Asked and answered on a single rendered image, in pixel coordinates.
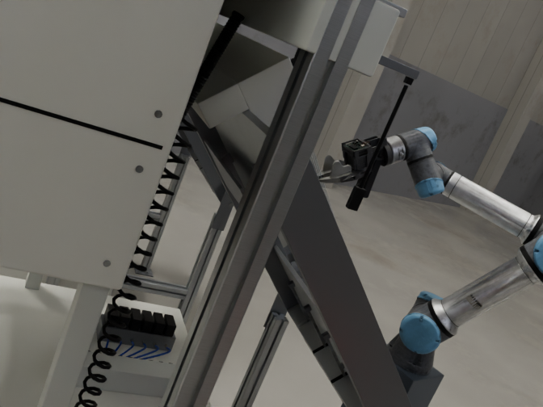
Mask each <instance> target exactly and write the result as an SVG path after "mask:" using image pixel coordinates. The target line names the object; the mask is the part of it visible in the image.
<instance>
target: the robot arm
mask: <svg viewBox="0 0 543 407"><path fill-rule="evenodd" d="M380 139H381V135H380V134H379V135H375V136H371V137H369V138H365V139H363V140H360V139H359V138H356V139H354V140H350V141H346V142H343V143H342V151H343V158H344V162H343V161H342V160H337V161H335V160H334V159H333V157H332V156H331V155H328V156H326V157H325V159H324V164H323V169H322V172H321V174H322V178H320V179H319V181H320V182H321V183H344V182H350V181H354V180H357V179H358V181H357V184H356V186H359V185H360V182H361V180H362V178H363V177H364V173H365V171H366V170H367V168H368V164H369V163H370V161H371V158H372V156H373V154H374V151H375V149H376V147H377V144H378V142H379V140H380ZM436 140H437V137H436V134H435V133H434V131H433V130H432V129H431V128H429V127H421V128H414V129H411V130H410V131H408V132H404V133H400V134H397V135H395V136H390V137H387V138H385V140H384V142H383V144H382V146H381V149H380V151H379V153H378V155H377V158H376V160H375V162H374V164H373V167H372V169H371V171H370V173H369V175H368V178H367V180H366V182H365V184H364V187H363V188H364V189H365V190H366V192H365V195H364V198H368V196H369V194H370V191H371V189H372V187H373V184H374V181H375V179H376V176H377V173H378V170H379V169H380V166H387V165H392V164H394V163H397V162H402V161H405V160H406V163H407V165H408V168H409V171H410V175H411V177H412V179H413V182H414V185H415V190H416V191H417V192H418V195H419V197H420V198H421V199H425V198H427V197H430V196H433V195H437V194H439V193H441V194H443V195H445V196H447V197H449V198H450V199H452V200H454V201H455V202H457V203H459V204H460V205H462V206H464V207H466V208H468V209H469V210H471V211H472V212H475V213H477V214H478V215H479V216H482V217H483V218H485V219H487V220H488V221H490V222H492V223H494V224H496V225H498V226H499V227H500V228H502V229H505V230H506V231H508V232H509V233H511V234H513V235H515V236H517V237H518V238H519V239H520V242H521V244H523V245H522V246H521V247H520V248H519V249H518V253H517V255H516V257H514V258H513V259H511V260H509V261H507V262H505V263H504V264H503V265H501V266H499V267H497V268H495V269H494V270H492V271H490V272H489V273H487V274H485V275H484V276H482V277H480V278H479V279H476V280H474V281H473V282H472V283H470V284H468V285H466V286H464V287H463V288H461V289H460V290H458V291H456V292H454V293H453V294H451V295H450V296H447V297H446V298H444V299H443V298H441V297H439V296H437V295H435V294H433V293H430V292H426V291H422V292H420V293H419V296H417V300H416V301H415V304H414V306H413V307H412V309H411V310H410V311H409V312H408V313H407V315H406V316H405V317H404V318H403V319H402V321H401V324H400V328H399V333H398V334H397V335H396V336H395V337H394V338H393V339H392V340H391V341H390V342H389V343H388V345H387V346H388V348H389V352H390V354H391V356H392V359H393V361H394V363H396V364H397V365H398V366H399V367H401V368H403V369H405V370H406V371H409V372H411V373H414V374H416V375H420V376H426V375H428V374H429V373H430V372H431V370H432V367H433V362H434V355H435V350H436V348H437V347H438V346H439V344H441V343H442V342H444V341H446V340H448V339H449V338H451V337H453V336H455V335H456V334H457V330H458V327H459V326H461V325H463V324H465V323H466V322H468V321H470V320H472V319H474V318H475V317H477V316H479V315H481V314H482V313H484V312H486V311H488V310H489V309H491V308H493V307H495V306H496V305H498V304H501V303H503V302H504V301H505V300H508V299H510V298H511V297H513V296H515V295H516V294H518V293H520V292H522V291H523V290H525V289H527V288H529V287H531V286H532V285H534V284H540V285H543V216H541V215H536V216H534V215H532V214H530V213H529V212H526V211H525V210H523V209H522V208H519V207H517V206H516V205H514V204H513V203H510V202H508V201H506V200H505V199H503V198H501V197H499V196H498V195H496V194H494V193H492V192H491V191H488V190H487V189H485V188H483V187H481V186H479V185H478V184H476V183H474V182H472V181H470V180H468V179H467V178H465V177H463V176H461V175H460V174H458V173H456V172H454V171H452V170H450V169H449V168H447V167H446V166H445V165H444V164H443V163H441V162H436V161H435V159H434V157H433V153H432V151H433V150H435V149H436V146H437V142H436ZM352 141H353V142H352ZM349 142H351V143H349ZM346 143H349V144H346Z"/></svg>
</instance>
